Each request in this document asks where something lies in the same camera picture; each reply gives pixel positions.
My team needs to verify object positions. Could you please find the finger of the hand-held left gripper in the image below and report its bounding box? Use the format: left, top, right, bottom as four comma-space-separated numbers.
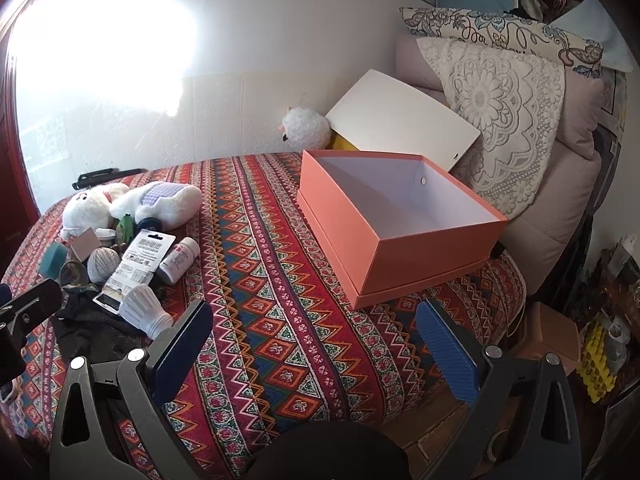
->
0, 279, 63, 333

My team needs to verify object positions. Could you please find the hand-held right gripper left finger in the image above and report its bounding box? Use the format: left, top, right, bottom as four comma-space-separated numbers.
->
48, 300, 214, 480

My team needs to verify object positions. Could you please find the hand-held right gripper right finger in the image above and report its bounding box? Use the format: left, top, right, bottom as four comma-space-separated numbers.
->
415, 299, 583, 480

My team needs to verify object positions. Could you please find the black knit cloth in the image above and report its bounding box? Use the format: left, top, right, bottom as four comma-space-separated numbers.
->
52, 285, 166, 361

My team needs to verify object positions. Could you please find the orange cardboard box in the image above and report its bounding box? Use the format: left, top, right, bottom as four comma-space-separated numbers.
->
297, 149, 509, 311

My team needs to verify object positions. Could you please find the teal small box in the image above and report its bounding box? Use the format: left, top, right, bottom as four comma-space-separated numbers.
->
40, 242, 68, 281

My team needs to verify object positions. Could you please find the pink card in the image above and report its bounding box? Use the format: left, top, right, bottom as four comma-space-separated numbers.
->
67, 227, 101, 261

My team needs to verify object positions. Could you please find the ball of white twine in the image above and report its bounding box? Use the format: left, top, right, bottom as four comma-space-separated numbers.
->
87, 246, 123, 283

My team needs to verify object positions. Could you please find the white pill bottle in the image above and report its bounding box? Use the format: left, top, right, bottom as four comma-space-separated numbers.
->
157, 237, 201, 286

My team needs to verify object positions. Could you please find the black white blister pack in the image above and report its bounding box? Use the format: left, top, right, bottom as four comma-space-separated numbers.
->
92, 230, 176, 316

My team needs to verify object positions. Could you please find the patterned red bedspread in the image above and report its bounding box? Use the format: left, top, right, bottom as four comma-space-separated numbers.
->
0, 152, 528, 480

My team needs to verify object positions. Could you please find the black elongated object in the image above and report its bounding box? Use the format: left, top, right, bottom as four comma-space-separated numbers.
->
72, 167, 146, 191

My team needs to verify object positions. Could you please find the white plush animal toy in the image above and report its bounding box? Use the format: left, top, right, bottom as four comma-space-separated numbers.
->
61, 181, 204, 241

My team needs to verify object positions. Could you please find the yellow egg tray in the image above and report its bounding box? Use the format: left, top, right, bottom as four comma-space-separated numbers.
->
577, 320, 618, 403

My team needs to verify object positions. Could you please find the grey plastic bottle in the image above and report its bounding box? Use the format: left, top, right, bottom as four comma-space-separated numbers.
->
606, 321, 631, 361

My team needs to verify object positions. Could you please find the white lace pillow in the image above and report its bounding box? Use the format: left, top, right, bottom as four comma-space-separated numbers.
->
416, 37, 566, 221

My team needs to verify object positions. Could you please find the round white plush toy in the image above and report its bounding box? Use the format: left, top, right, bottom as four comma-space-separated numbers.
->
277, 106, 332, 151

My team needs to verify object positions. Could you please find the floral print pillow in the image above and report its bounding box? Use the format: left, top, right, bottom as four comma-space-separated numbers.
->
398, 6, 604, 81

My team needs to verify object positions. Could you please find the light blue cloth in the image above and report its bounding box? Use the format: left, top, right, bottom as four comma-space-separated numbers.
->
550, 0, 636, 73

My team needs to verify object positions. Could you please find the dark red wooden frame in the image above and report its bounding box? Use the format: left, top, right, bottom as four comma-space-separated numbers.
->
0, 25, 41, 221

